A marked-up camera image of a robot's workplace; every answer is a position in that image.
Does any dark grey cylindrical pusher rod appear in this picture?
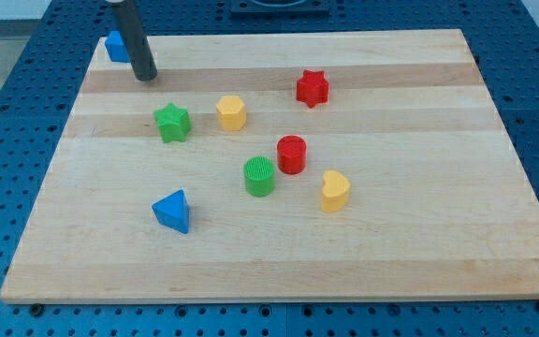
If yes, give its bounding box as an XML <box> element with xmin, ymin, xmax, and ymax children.
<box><xmin>110</xmin><ymin>0</ymin><xmax>157</xmax><ymax>81</ymax></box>

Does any green star block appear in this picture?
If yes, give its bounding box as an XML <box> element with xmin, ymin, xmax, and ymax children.
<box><xmin>153</xmin><ymin>103</ymin><xmax>192</xmax><ymax>143</ymax></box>

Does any red star block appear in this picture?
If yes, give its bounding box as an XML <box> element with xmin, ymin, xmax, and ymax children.
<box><xmin>296</xmin><ymin>69</ymin><xmax>329</xmax><ymax>109</ymax></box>

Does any blue cube block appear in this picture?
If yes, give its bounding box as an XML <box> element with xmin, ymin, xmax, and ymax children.
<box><xmin>104</xmin><ymin>31</ymin><xmax>130</xmax><ymax>63</ymax></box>

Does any yellow hexagon block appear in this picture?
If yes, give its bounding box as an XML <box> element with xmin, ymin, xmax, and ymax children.
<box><xmin>215</xmin><ymin>95</ymin><xmax>247</xmax><ymax>131</ymax></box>

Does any blue triangle block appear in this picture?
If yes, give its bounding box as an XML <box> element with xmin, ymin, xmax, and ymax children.
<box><xmin>152</xmin><ymin>190</ymin><xmax>190</xmax><ymax>234</ymax></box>

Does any green cylinder block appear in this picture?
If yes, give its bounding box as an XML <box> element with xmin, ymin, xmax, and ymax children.
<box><xmin>243</xmin><ymin>156</ymin><xmax>275</xmax><ymax>198</ymax></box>

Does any red cylinder block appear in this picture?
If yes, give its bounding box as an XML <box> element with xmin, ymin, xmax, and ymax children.
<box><xmin>277</xmin><ymin>135</ymin><xmax>307</xmax><ymax>175</ymax></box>

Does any light wooden board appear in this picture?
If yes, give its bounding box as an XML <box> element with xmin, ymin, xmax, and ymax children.
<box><xmin>0</xmin><ymin>29</ymin><xmax>539</xmax><ymax>304</ymax></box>

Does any yellow heart block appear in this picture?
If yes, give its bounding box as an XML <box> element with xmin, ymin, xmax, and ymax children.
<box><xmin>320</xmin><ymin>170</ymin><xmax>351</xmax><ymax>212</ymax></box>

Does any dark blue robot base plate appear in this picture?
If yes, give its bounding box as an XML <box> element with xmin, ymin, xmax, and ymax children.
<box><xmin>226</xmin><ymin>0</ymin><xmax>331</xmax><ymax>16</ymax></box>

